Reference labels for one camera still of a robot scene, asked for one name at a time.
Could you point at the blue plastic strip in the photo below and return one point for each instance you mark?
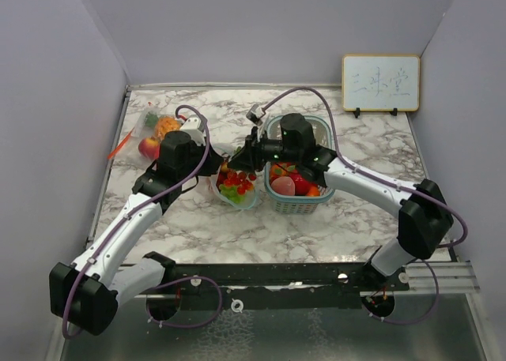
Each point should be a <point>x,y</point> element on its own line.
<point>226,151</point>

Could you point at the red toy strawberries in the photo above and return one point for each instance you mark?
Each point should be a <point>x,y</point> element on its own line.
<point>226,176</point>

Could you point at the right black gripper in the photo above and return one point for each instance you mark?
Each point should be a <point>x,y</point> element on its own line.
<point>249,159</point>

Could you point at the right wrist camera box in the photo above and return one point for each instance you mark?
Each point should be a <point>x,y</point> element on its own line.
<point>256,115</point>

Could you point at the green toy grapes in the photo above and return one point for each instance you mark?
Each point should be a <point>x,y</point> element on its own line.
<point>235,194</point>

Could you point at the small whiteboard with stand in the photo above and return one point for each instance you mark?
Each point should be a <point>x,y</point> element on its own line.
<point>381,83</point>

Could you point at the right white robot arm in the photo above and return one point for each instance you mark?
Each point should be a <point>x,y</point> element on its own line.
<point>420,209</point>

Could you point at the clear zip top bag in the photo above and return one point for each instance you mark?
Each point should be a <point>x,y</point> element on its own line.
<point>127,149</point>

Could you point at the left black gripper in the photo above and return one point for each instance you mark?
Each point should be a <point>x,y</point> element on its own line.
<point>213,163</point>

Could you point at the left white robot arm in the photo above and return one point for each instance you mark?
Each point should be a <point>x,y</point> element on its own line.
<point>87,293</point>

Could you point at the orange toy pineapple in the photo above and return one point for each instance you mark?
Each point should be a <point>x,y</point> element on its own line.
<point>161,125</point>

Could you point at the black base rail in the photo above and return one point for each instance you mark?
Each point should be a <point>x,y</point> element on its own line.
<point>278,286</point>

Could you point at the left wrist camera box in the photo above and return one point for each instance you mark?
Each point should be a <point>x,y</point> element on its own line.
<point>195,127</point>

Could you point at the light blue plastic basket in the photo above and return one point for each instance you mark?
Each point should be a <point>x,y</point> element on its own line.
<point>317,194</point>

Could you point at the red toy cherries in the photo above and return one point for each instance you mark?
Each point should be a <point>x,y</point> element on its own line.
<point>244,180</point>

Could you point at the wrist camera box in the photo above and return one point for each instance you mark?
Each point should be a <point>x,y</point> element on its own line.
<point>195,127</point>
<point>256,115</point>

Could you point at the red toy apple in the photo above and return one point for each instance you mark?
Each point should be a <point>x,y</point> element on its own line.
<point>149,147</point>

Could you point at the pink toy peach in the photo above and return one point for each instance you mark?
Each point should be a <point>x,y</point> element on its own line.
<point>284,186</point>

